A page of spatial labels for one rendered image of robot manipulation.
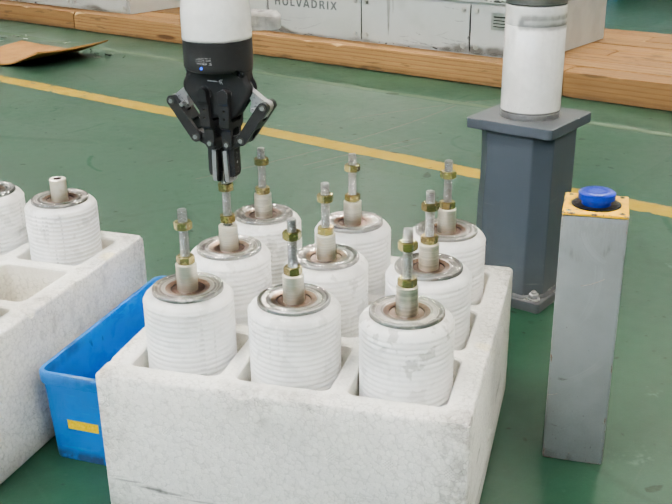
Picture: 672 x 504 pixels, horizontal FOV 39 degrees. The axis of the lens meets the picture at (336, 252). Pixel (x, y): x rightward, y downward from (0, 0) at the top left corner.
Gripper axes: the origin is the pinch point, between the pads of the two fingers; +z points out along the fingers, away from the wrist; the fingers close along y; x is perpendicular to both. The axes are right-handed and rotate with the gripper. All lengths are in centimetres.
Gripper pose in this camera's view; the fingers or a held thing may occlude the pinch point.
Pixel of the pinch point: (224, 163)
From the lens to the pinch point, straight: 107.6
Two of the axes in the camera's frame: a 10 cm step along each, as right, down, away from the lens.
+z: 0.1, 9.3, 3.8
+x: 3.8, -3.5, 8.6
